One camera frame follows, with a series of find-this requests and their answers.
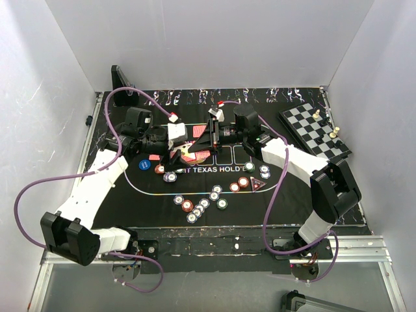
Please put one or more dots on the red playing card deck box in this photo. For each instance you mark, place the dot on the red playing card deck box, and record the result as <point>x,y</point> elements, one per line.
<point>192,157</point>

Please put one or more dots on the black silver chess board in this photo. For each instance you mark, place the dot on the black silver chess board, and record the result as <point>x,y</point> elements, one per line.
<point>305,129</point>

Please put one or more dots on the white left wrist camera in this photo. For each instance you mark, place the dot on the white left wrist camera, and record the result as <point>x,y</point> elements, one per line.
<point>177,132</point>

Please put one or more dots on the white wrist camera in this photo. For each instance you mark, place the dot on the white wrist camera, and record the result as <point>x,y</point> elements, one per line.
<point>217,114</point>
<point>177,132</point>

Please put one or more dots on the red backed playing card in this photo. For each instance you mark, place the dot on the red backed playing card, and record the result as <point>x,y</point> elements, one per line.
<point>197,130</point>

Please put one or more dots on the black triangular dealer button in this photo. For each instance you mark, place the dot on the black triangular dealer button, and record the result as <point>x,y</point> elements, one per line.
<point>256,184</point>

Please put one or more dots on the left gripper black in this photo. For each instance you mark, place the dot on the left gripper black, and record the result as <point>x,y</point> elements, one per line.
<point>169,163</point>

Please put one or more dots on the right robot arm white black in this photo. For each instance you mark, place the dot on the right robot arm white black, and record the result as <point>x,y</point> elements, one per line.
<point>334,190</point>

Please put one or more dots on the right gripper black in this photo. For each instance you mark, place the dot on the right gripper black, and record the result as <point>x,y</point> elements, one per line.
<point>210,138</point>

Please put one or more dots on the red poker chip stack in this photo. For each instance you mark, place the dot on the red poker chip stack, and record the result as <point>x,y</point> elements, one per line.
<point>187,206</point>

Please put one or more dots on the black chess piece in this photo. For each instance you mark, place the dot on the black chess piece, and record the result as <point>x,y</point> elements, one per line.
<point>325,121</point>

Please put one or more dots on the blue round blind button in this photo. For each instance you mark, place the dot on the blue round blind button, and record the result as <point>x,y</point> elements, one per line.
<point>144,164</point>

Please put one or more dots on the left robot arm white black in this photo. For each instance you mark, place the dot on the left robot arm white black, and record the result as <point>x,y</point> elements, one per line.
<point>68,232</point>

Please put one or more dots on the green poker chip stack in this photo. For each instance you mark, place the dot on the green poker chip stack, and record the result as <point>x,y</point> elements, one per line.
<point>222,204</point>

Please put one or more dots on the blue poker chip stack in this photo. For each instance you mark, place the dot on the blue poker chip stack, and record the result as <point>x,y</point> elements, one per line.
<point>198,210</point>

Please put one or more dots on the black case bottom corner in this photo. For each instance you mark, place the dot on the black case bottom corner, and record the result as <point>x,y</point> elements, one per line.
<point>294,301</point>

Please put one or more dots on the black poker felt mat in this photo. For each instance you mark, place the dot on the black poker felt mat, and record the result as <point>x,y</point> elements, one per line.
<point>152,205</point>

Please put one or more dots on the black card shoe holder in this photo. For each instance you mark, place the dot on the black card shoe holder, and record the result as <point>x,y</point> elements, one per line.
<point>123,98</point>

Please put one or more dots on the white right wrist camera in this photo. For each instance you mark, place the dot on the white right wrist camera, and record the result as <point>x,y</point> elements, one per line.
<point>217,114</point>

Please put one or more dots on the red chips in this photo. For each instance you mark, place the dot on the red chips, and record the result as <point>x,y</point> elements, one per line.
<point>159,169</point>
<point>241,183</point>

